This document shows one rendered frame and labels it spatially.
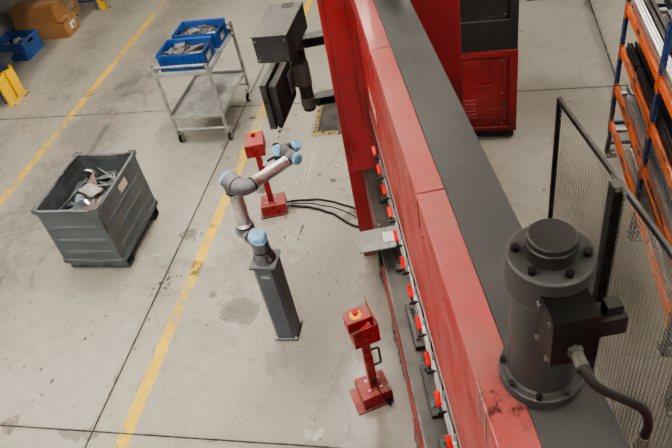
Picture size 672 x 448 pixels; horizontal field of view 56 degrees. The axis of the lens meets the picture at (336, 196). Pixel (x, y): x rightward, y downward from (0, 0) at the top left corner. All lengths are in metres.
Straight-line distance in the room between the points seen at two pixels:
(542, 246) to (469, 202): 0.82
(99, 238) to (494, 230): 4.11
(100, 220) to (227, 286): 1.15
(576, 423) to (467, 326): 0.35
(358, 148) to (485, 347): 2.93
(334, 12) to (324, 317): 2.21
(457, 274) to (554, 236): 0.61
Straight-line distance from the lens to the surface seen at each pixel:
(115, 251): 5.63
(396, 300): 3.66
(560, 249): 1.27
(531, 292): 1.30
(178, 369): 4.86
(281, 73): 4.50
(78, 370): 5.24
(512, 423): 1.58
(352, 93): 4.20
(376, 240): 3.83
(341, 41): 4.02
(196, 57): 6.49
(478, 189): 2.12
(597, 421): 1.61
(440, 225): 1.99
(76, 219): 5.52
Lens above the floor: 3.67
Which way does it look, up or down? 40 degrees down
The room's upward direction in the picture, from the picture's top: 12 degrees counter-clockwise
